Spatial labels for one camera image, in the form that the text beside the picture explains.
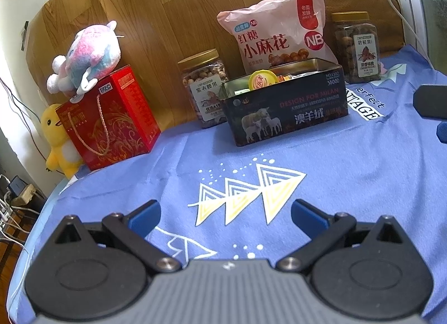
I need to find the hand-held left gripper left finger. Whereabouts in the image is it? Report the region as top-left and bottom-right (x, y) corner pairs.
(52, 199), (183, 274)

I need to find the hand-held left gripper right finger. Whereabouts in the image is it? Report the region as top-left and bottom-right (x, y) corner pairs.
(276, 199), (407, 272)

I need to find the black tin box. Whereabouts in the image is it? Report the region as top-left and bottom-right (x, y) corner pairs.
(220, 58), (350, 147)

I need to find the blue printed blanket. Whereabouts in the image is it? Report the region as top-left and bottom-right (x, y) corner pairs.
(7, 43), (447, 324)

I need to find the dark nut jar gold lid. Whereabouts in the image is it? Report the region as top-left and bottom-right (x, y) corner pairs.
(331, 12), (384, 84)

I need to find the brown cushion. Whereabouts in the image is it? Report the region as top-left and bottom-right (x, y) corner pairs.
(321, 0), (406, 57)

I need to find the yellow duck plush toy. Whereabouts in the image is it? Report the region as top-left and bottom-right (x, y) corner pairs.
(40, 104), (85, 179)

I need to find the beige power strip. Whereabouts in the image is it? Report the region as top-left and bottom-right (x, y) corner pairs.
(10, 184), (37, 207)

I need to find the black charger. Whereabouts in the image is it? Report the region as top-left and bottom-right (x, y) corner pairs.
(8, 177), (26, 195)

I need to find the light nut jar gold lid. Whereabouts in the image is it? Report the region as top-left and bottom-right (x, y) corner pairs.
(177, 49), (231, 130)

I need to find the large pink snack bag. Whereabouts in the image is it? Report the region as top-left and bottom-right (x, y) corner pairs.
(217, 0), (338, 71)

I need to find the pink white plush toy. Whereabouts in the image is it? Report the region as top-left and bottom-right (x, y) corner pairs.
(46, 20), (123, 97)

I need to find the wooden board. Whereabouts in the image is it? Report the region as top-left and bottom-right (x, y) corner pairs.
(23, 0), (329, 129)

